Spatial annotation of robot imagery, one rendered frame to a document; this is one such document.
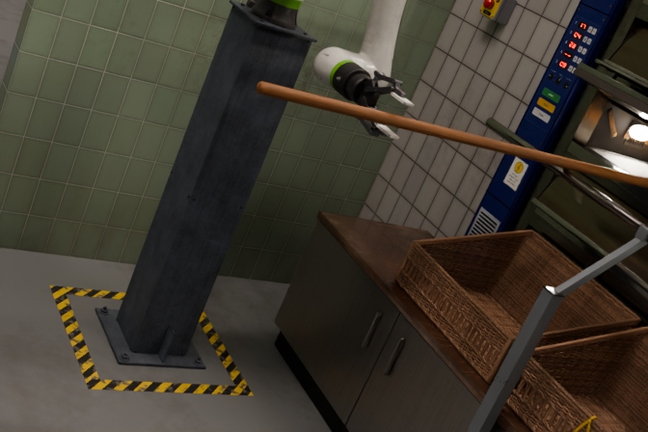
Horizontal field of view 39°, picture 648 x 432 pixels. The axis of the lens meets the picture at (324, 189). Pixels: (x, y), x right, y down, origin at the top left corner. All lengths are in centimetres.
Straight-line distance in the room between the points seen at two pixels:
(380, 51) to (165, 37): 104
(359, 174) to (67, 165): 125
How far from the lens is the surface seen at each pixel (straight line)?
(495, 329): 264
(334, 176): 389
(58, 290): 340
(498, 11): 354
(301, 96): 210
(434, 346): 275
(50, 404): 285
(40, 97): 333
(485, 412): 252
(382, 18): 257
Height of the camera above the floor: 166
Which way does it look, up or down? 18 degrees down
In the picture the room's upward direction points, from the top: 23 degrees clockwise
